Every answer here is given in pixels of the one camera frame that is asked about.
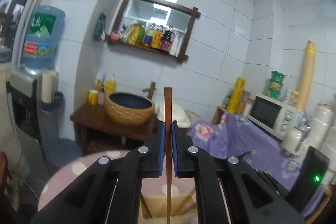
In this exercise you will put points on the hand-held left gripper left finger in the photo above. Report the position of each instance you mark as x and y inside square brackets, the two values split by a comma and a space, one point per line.
[162, 150]

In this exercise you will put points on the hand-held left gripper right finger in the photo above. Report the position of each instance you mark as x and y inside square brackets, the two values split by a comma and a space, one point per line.
[175, 150]

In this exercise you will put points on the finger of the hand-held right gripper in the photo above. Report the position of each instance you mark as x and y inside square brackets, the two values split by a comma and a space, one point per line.
[274, 183]

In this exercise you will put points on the reddish brown wooden chopstick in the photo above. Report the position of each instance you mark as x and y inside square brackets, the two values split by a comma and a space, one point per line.
[168, 108]

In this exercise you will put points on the beige plastic utensil holder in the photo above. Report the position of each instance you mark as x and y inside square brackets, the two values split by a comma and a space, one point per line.
[157, 204]

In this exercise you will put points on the white plastic basin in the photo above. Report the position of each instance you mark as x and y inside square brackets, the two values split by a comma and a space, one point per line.
[181, 115]

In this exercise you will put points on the white electric kettle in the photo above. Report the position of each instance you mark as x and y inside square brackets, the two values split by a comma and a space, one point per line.
[296, 137]

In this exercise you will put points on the woven wash basin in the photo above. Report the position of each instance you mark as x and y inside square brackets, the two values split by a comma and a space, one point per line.
[128, 113]

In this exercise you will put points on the purple floral cloth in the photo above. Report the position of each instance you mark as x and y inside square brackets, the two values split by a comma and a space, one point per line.
[236, 140]

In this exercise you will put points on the bamboo style faucet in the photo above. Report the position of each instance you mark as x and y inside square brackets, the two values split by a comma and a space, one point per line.
[151, 90]

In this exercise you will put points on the white microwave oven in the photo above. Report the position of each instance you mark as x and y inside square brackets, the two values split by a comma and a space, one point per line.
[267, 111]

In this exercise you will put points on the wooden washstand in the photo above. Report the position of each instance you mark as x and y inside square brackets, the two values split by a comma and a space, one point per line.
[89, 119]

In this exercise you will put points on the yellow lidded jar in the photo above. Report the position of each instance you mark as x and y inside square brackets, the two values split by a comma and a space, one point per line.
[294, 98]

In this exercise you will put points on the pink cup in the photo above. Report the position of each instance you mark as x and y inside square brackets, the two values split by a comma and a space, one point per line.
[101, 98]

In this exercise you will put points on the yellow wrap roll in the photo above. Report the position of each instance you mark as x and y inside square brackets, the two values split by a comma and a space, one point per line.
[235, 95]

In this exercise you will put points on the yellow soap bottle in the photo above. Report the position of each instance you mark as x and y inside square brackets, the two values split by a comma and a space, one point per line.
[110, 85]

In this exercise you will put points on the glass jar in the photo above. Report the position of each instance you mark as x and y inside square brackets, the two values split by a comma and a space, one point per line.
[246, 103]

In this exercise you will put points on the pink polka dot tablecloth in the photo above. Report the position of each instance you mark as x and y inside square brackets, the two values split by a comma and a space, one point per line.
[78, 174]

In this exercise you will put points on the yellow cup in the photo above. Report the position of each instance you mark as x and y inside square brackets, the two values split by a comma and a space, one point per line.
[93, 97]

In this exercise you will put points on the blue round stool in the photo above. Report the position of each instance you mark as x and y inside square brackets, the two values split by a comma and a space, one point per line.
[63, 151]

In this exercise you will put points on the tall beige cardboard tube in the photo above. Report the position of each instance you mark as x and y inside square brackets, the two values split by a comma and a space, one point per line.
[306, 77]

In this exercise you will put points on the white slim bottle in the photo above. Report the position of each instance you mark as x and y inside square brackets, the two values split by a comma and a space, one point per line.
[175, 44]

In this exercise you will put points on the dark sauce bottle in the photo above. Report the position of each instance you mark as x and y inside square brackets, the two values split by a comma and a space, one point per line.
[167, 40]

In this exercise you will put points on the orange label bottle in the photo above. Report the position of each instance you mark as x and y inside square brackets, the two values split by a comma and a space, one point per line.
[157, 39]

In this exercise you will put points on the purple label bottle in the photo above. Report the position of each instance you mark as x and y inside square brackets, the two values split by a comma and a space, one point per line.
[149, 36]

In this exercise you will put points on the green oil bottle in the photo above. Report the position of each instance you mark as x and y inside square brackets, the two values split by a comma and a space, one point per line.
[141, 35]

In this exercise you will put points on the dark cup holder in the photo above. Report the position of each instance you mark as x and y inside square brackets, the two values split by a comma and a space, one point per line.
[53, 104]

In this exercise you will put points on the large yellow packet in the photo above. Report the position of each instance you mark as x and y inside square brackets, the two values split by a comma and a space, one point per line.
[133, 34]

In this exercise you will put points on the pink small bowl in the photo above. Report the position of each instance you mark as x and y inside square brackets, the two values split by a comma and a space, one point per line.
[115, 37]

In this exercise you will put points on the stack of beige paper cups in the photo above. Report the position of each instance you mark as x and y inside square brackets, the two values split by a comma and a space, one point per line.
[48, 86]

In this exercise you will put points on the green hanging packet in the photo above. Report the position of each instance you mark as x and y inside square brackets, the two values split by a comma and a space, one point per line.
[100, 27]

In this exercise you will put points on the grey water dispenser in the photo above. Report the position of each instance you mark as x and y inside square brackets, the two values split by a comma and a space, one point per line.
[26, 113]

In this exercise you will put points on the blue water bottle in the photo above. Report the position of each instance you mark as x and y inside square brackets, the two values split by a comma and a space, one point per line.
[43, 37]

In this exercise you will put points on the window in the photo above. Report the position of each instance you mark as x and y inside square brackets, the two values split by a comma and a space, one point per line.
[18, 3]

